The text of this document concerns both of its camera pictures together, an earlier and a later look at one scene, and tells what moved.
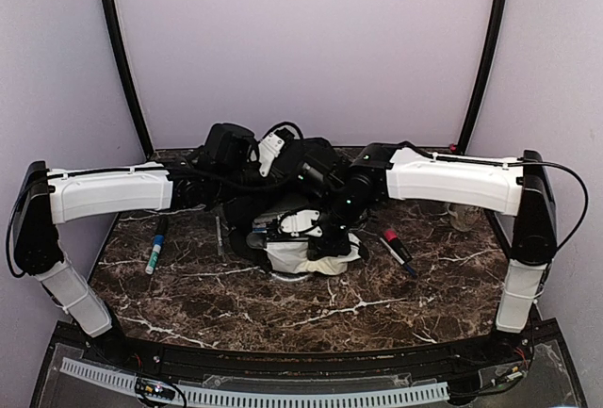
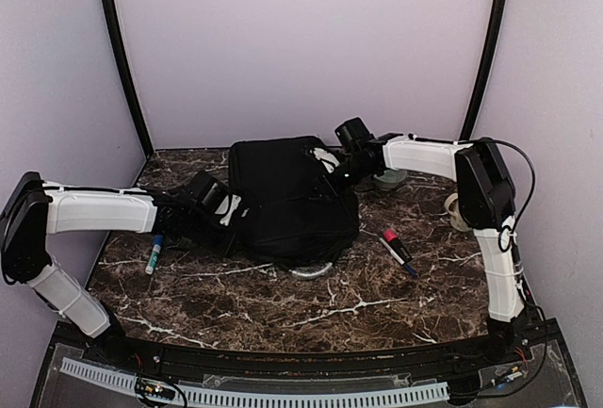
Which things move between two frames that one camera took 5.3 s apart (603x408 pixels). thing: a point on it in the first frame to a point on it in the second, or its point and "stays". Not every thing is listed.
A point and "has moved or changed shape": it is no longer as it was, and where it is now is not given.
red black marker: x=396 y=243 stays
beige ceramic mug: x=464 y=217 stays
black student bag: x=240 y=215 has moved or changed shape
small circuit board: x=154 y=387 stays
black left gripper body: x=232 y=183 to x=200 y=233
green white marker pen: x=153 y=261 stays
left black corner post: x=146 y=138 stays
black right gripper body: x=341 y=244 to x=358 y=174
